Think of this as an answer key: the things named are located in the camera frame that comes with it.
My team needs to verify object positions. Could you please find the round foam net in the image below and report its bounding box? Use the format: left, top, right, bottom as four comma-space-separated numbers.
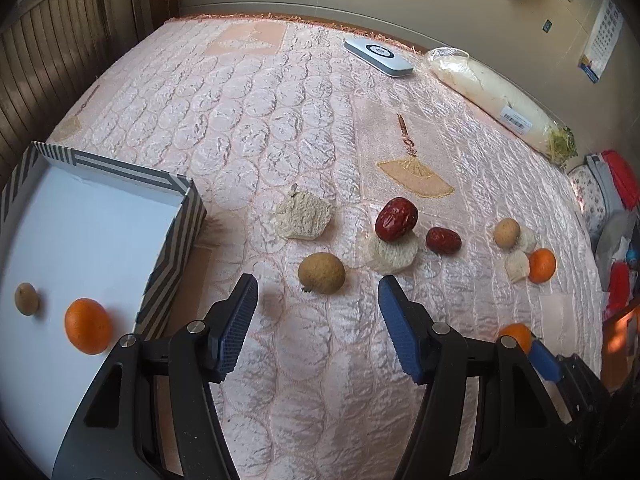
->
366, 232, 420, 276

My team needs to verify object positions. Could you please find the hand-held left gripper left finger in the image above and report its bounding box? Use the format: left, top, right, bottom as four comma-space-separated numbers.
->
51, 273, 259, 480

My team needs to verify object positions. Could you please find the white flat device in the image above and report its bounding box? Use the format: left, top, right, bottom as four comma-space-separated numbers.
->
343, 37, 415, 78

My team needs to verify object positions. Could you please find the pink quilted bedspread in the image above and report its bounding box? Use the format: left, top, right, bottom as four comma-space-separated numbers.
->
45, 12, 606, 480

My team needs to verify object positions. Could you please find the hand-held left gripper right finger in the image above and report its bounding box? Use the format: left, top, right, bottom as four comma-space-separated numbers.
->
378, 275, 574, 480

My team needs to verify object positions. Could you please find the red plastic bag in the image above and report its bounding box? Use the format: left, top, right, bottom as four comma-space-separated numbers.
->
607, 261, 632, 318

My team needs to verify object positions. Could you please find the round brown longan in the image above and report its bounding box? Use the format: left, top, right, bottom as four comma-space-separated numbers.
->
494, 218, 521, 249

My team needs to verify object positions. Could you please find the large red jujube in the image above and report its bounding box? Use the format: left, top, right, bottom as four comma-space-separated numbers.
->
375, 197, 419, 242

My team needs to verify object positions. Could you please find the red cloth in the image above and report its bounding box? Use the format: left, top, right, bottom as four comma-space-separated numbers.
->
600, 150, 640, 208

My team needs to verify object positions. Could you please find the brown longan with stem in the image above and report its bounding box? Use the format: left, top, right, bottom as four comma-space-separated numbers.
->
298, 252, 347, 293

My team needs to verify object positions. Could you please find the striped cardboard box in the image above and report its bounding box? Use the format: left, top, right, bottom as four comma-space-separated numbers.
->
0, 141, 207, 480

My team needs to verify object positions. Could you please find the smooth orange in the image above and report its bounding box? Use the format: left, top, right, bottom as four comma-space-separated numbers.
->
64, 298, 113, 356

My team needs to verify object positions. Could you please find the grey cloth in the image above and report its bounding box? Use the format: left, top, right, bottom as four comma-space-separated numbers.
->
585, 154, 626, 211

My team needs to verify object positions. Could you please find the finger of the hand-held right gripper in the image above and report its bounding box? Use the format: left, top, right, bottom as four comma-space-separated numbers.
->
529, 340, 568, 386

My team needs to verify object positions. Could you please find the wall eye chart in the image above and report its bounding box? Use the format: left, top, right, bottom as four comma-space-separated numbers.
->
578, 0, 623, 83

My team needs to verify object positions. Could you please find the plastic-wrapped white radish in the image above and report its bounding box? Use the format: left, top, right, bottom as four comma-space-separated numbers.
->
425, 46, 578, 163

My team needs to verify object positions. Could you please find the small orange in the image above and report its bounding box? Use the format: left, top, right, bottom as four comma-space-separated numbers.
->
528, 248, 557, 284

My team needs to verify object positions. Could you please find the small red jujube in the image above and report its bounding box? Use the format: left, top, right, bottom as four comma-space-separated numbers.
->
426, 227, 462, 255

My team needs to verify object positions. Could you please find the orange with stem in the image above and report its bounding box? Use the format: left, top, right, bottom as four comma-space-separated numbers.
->
497, 323, 534, 356

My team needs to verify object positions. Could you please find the small brown longan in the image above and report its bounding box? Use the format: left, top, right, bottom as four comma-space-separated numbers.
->
14, 282, 41, 317

